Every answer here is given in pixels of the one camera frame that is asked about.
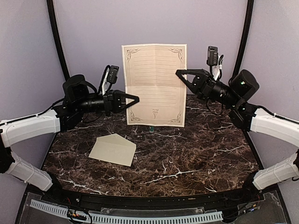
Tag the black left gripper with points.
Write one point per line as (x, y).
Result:
(113, 103)

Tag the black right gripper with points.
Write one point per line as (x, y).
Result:
(202, 84)

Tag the beige letter paper sheet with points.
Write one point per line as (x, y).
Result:
(150, 74)

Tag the green white glue stick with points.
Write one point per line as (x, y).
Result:
(151, 129)

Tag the cream paper envelope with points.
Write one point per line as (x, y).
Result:
(114, 149)

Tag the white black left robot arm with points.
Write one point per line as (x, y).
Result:
(81, 97)

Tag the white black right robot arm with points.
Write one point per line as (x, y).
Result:
(248, 117)

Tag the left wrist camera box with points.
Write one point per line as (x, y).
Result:
(112, 74)

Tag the black right frame post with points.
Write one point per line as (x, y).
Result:
(244, 38)

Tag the black front rail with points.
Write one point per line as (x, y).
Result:
(226, 199)

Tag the white slotted cable duct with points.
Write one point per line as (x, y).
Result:
(97, 218)

